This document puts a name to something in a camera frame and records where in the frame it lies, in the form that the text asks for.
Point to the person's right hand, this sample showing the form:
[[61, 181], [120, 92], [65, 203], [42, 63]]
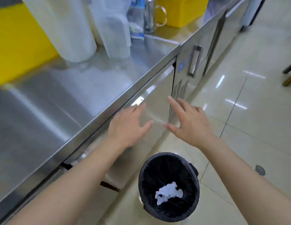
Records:
[[193, 127]]

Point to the person's left hand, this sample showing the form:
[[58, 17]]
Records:
[[126, 130]]

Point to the person's left thumb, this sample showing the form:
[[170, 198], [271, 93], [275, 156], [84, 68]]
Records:
[[145, 127]]

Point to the person's right thumb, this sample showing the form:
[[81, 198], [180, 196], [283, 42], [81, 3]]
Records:
[[171, 128]]

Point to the person's left forearm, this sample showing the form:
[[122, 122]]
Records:
[[65, 185]]

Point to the person's right forearm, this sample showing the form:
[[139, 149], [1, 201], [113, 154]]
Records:
[[248, 182]]

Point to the black lined trash bin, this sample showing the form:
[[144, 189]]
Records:
[[169, 186]]

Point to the stainless steel counter cabinet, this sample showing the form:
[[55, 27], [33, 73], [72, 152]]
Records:
[[89, 110]]

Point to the crumpled white paper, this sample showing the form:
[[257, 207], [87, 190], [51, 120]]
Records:
[[169, 193]]

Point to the stainless steel refrigerated cabinet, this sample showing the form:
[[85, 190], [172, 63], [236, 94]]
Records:
[[206, 42]]

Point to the grey round floor drain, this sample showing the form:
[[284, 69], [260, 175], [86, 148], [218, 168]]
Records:
[[260, 170]]

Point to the clear plastic cup stack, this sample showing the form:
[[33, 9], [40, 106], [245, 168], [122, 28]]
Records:
[[112, 28]]

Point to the clear water bottle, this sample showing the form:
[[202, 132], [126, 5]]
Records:
[[136, 21]]

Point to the clear glass mug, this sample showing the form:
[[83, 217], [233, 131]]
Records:
[[154, 16]]

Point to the yellow plastic crate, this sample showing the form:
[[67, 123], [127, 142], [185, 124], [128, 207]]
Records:
[[18, 42], [182, 9]]

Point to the white cup stack in sleeve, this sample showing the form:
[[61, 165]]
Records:
[[65, 28]]

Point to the wooden chair leg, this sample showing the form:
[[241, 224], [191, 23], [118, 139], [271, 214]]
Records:
[[290, 74]]

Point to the white appliance with black edge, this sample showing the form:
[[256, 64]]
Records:
[[252, 11]]

